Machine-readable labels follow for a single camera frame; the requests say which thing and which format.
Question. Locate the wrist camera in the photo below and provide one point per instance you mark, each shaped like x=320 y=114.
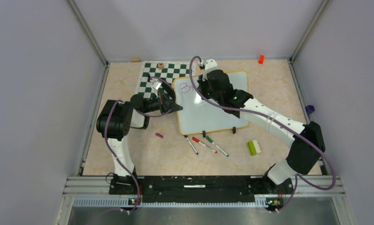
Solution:
x=207 y=66
x=156 y=86

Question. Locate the wooden block on wall edge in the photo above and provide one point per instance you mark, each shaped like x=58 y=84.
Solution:
x=135 y=60

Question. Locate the green whiteboard marker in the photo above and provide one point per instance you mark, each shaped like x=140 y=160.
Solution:
x=217 y=146

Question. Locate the orange red block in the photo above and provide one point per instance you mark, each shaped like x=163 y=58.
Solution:
x=261 y=59

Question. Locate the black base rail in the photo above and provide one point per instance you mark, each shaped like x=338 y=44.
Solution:
x=190 y=189

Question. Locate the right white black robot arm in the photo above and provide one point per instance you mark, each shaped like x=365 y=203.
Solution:
x=304 y=140

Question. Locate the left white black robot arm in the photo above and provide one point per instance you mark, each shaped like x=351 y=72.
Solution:
x=115 y=121

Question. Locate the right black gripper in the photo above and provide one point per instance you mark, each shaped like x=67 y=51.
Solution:
x=202 y=83

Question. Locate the purple block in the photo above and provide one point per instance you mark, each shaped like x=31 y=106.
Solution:
x=309 y=109

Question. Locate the wooden chess cube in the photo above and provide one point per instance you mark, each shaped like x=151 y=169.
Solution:
x=161 y=65

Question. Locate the green white chessboard mat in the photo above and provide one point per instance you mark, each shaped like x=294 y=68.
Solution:
x=172 y=71

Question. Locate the blue whiteboard marker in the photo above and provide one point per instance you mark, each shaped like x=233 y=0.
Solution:
x=191 y=144

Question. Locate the green white toy brick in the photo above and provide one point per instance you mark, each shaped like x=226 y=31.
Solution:
x=254 y=147

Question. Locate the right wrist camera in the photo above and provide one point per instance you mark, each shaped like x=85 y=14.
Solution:
x=207 y=66

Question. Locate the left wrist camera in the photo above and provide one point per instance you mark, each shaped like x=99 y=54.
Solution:
x=156 y=86

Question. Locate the red whiteboard marker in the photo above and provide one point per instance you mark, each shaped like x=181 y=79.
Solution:
x=203 y=144

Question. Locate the yellow framed whiteboard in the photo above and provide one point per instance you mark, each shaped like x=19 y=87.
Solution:
x=197 y=115

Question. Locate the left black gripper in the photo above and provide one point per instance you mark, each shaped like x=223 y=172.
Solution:
x=166 y=105

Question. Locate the purple marker cap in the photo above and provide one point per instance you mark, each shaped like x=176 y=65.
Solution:
x=159 y=135

